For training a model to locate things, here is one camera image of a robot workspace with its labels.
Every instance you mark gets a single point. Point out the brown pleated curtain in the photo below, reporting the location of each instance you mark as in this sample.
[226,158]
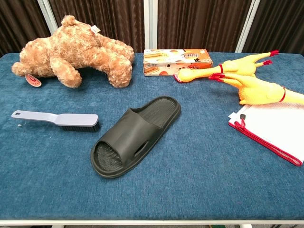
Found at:
[107,19]

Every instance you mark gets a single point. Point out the white frame post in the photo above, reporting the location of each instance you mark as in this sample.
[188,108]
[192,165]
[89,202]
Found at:
[47,16]
[150,23]
[247,23]

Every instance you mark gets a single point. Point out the black rubber slipper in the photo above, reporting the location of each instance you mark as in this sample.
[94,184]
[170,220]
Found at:
[133,133]

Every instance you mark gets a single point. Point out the lavender cleaning brush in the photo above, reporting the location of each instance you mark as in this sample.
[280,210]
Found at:
[71,118]

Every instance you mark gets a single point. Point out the white table frame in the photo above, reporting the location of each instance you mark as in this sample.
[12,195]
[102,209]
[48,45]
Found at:
[142,222]

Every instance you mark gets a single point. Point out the orange snack box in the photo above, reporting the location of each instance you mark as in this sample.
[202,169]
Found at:
[161,61]

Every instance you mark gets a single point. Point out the blue table cloth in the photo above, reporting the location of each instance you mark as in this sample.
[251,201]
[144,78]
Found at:
[190,178]

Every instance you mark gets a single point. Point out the white mesh pouch red trim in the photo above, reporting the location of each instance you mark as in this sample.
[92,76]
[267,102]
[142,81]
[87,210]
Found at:
[273,128]

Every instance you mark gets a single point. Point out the brown plush teddy bear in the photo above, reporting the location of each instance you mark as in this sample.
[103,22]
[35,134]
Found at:
[71,47]

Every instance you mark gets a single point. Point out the yellow rubber chicken toy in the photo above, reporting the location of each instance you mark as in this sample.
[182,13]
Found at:
[237,65]
[256,90]

